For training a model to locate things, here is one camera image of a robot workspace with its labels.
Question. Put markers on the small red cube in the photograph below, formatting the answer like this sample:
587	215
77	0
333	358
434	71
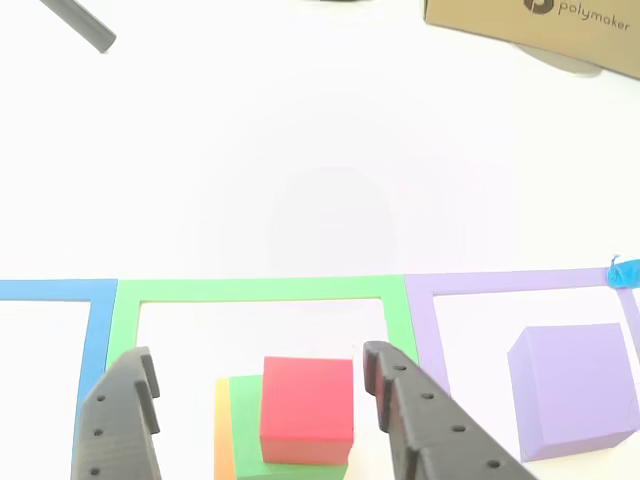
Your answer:
305	405

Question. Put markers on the blue tape strip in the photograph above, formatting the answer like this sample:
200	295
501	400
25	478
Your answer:
625	275

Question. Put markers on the orange cube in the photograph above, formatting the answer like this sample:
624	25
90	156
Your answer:
222	430

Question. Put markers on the green cube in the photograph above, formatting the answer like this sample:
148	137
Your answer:
245	430

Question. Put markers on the grey round disc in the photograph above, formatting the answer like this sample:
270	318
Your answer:
560	60

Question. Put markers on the large purple cube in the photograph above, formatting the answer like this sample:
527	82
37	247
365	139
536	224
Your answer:
570	385

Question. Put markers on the green square frame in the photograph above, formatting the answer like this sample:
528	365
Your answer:
250	290

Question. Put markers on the dark grey tube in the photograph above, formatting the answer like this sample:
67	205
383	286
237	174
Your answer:
80	22

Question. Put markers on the cardboard box with logo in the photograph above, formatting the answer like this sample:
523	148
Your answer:
500	25

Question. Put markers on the purple square frame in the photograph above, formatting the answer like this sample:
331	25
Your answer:
425	320

